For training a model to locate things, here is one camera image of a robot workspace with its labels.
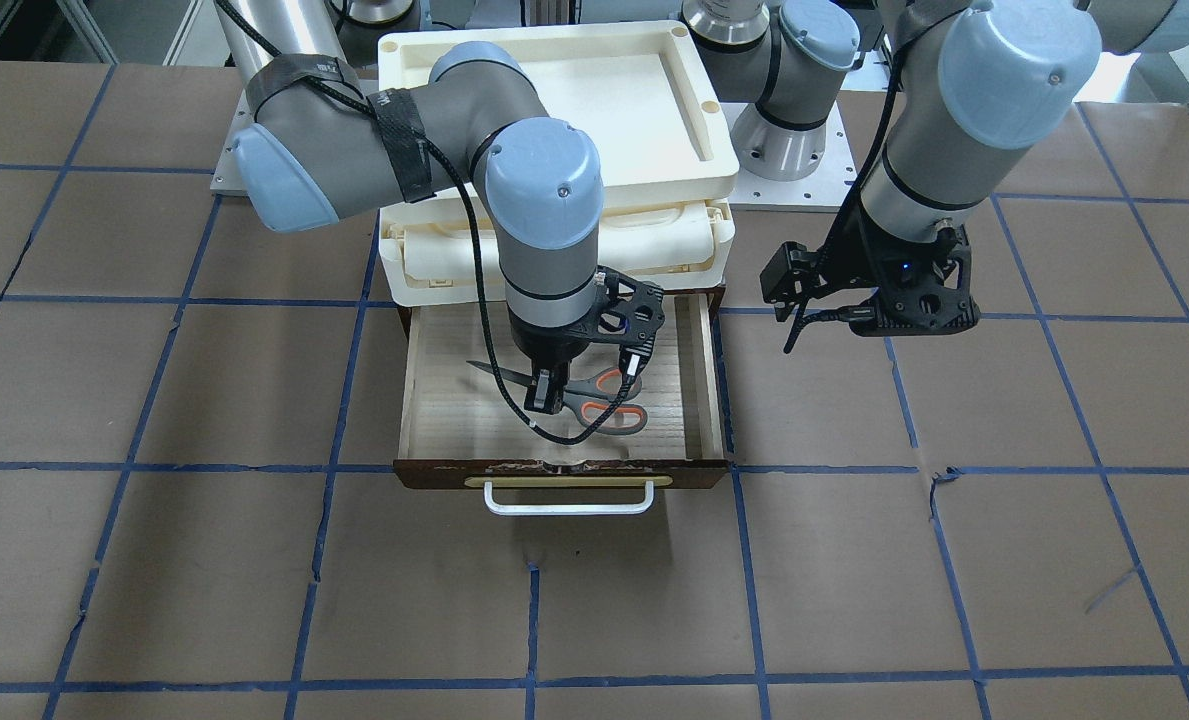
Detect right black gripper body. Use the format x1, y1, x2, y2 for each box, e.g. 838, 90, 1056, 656
507, 301, 600, 381

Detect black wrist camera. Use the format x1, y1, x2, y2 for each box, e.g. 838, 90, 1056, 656
759, 241, 823, 322

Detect orange handled scissors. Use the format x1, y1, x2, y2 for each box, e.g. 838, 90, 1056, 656
503, 366, 646, 446

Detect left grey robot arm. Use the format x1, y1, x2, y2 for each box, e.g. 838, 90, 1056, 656
681, 1, 1189, 345

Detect wooden drawer with white handle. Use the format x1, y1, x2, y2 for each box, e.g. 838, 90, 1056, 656
394, 292, 731, 517

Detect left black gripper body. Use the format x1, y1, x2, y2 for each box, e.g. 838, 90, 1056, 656
824, 225, 981, 337

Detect cream plastic box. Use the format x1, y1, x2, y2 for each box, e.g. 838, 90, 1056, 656
378, 196, 735, 307

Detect cream plastic tray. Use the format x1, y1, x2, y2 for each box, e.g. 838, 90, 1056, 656
378, 20, 740, 208

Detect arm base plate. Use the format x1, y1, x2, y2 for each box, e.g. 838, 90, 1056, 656
722, 102, 860, 213
210, 91, 252, 197

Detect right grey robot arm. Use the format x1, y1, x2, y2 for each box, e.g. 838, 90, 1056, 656
218, 1, 604, 413

